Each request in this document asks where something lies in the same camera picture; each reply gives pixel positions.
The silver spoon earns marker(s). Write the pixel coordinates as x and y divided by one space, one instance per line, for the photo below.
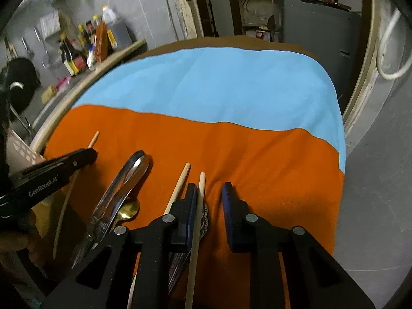
128 173

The black pan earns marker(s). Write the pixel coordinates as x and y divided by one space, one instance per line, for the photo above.
21 80

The wooden door frame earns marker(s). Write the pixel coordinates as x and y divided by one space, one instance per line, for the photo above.
188 6

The yellow label bottle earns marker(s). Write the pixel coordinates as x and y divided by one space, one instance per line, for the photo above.
112 40

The gold spoon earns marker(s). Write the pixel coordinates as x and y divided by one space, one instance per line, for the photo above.
128 209

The grey metal box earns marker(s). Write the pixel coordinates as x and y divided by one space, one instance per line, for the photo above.
122 35

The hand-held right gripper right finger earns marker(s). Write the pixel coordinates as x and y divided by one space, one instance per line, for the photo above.
227 209

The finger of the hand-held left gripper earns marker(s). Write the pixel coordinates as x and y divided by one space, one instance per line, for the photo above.
80 159

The dark soy sauce bottle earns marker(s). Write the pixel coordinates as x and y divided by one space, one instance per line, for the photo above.
71 59

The person's left hand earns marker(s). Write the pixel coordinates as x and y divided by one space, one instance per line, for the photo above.
19 243

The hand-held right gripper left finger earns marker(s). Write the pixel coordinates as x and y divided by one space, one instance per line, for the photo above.
192 206

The brown orange packet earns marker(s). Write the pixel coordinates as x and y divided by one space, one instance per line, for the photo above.
100 43

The blue orange brown striped cloth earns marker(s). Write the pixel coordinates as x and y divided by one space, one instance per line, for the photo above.
225 87

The white utensil holder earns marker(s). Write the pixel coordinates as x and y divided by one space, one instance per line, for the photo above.
21 149

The grey cabinet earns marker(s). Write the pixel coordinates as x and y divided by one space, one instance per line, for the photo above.
315 38

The white wall calendar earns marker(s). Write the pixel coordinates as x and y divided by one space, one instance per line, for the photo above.
50 24

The white plastic jug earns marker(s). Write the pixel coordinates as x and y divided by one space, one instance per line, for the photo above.
109 16

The hanging metal ladle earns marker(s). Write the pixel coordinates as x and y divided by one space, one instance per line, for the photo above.
45 54

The wooden chopstick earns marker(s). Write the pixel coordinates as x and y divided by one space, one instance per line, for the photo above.
201 193
178 183
64 209

